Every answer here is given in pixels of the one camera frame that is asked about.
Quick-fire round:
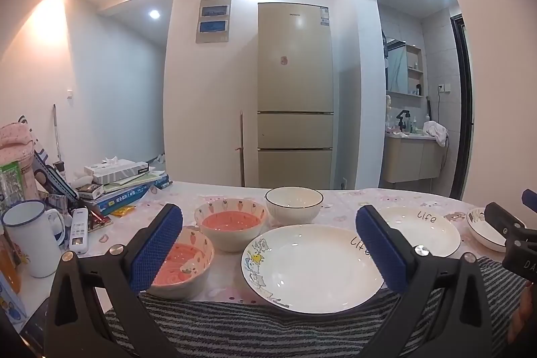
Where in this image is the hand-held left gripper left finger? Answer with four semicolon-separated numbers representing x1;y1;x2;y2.
44;204;184;358

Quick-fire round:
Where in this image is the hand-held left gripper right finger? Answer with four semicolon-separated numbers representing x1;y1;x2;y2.
356;205;493;358

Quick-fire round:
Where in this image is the small white printed bowl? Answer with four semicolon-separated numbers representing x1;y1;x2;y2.
467;208;527;250

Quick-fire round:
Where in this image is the pink carrot print bowl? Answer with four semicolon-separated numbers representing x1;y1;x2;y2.
195;199;268;253
145;227;215;300

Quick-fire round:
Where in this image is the white cartoon print plate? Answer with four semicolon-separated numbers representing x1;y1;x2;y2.
375;207;461;258
241;224;385;314

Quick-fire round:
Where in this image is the white bowl with black rim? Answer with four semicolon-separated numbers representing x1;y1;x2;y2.
265;187;325;225

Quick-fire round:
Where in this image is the person's right hand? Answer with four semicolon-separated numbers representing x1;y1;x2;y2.
507;283;537;344

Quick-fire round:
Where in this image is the pink cartoon print tablecloth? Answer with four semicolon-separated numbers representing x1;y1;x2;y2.
63;181;537;304

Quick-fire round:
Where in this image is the green folder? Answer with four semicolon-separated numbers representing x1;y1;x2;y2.
103;170;166;193

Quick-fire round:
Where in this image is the white remote control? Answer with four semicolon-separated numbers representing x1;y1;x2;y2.
68;208;90;254

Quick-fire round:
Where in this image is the grey white tissue box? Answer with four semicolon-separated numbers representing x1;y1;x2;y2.
84;159;149;185

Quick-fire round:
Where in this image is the beige bathroom vanity cabinet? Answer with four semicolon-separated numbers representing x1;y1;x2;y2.
384;134;446;183

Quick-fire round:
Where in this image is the white towel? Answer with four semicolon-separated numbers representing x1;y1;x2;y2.
422;121;449;147

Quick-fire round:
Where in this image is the white enamel mug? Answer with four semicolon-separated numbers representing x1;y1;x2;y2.
2;201;65;278

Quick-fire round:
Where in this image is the wooden stick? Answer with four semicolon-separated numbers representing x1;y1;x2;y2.
237;110;246;188

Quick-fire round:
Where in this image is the black framed glass door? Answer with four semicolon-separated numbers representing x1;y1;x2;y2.
450;15;475;195

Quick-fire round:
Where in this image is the grey striped cloth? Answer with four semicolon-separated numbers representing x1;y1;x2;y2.
105;257;533;358

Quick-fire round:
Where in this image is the white mop pole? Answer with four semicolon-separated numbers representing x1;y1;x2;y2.
52;104;63;174

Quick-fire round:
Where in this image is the green snack packet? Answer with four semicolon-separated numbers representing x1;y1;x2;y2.
0;161;23;216

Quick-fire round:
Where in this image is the pink fabric bag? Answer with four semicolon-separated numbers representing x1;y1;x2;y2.
0;122;40;212

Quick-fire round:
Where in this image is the beige refrigerator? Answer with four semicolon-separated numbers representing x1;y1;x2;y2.
257;2;335;191

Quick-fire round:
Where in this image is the bathroom mirror cabinet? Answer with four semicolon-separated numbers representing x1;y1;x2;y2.
384;37;424;96

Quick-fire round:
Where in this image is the blue striped strap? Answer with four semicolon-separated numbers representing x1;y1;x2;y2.
34;150;80;201

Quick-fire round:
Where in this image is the grey wall panel box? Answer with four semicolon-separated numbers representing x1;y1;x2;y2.
195;0;232;45

